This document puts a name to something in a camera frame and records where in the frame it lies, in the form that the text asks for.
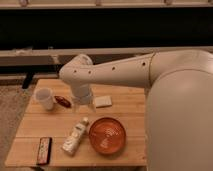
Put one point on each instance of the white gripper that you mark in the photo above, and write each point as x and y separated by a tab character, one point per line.
81	95

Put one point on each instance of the orange ceramic bowl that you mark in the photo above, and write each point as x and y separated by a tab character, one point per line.
107	136

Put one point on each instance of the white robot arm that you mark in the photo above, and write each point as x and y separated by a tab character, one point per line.
179	105

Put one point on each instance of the white sponge block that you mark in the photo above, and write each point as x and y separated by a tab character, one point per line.
102	101

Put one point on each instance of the dark red snack packet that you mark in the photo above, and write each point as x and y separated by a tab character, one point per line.
62	101

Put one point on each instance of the wooden table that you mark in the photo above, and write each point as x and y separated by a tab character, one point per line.
128	107

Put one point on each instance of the white plastic bottle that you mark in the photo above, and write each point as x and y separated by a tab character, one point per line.
72	142

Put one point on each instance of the white plastic cup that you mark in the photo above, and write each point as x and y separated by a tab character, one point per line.
44	97

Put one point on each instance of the grey horizontal rail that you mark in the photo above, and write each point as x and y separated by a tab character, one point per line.
27	57

